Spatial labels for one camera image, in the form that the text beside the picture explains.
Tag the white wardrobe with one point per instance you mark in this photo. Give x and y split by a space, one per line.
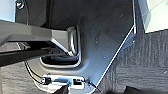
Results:
155 15

